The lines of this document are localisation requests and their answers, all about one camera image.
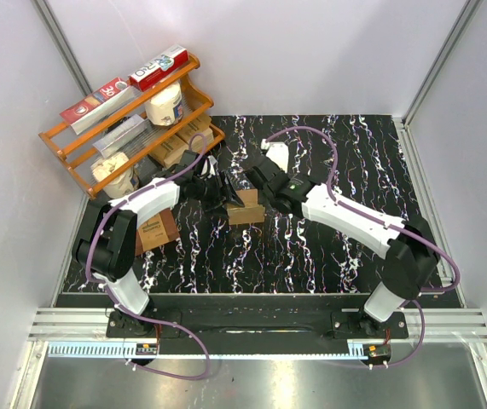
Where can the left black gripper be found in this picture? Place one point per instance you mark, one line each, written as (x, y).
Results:
(224, 195)

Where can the brown cardboard express box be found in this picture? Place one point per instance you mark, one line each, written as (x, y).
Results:
(251, 212)

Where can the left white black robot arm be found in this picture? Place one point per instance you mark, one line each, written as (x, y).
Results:
(105, 244)

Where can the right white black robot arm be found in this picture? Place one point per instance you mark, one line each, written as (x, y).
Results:
(406, 247)

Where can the kraft paper box left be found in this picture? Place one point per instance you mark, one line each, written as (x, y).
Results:
(169, 152)

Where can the kraft paper box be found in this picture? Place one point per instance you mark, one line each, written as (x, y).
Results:
(169, 152)
(199, 125)

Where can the kraft paper box right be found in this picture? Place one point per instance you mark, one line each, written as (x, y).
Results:
(199, 125)

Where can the brown printed carton box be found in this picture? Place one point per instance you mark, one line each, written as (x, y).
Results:
(159, 230)

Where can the red white toothpaste box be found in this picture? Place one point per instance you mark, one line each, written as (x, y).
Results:
(159, 67)

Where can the red silver toothpaste box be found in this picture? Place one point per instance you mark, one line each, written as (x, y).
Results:
(101, 103)

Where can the black marble pattern mat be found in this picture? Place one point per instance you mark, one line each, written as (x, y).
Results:
(283, 253)

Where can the orange wooden shelf rack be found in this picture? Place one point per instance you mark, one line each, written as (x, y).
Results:
(78, 154)

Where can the upper white tissue roll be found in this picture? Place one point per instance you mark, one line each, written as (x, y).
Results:
(166, 108)

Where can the silver foil packet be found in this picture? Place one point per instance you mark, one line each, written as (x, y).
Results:
(122, 134)

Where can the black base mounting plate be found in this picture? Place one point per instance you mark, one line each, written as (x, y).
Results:
(257, 324)

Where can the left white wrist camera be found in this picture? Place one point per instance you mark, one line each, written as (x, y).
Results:
(210, 167)

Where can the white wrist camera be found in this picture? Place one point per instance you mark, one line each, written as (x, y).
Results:
(210, 167)
(278, 152)

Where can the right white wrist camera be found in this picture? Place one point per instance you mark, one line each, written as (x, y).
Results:
(278, 152)

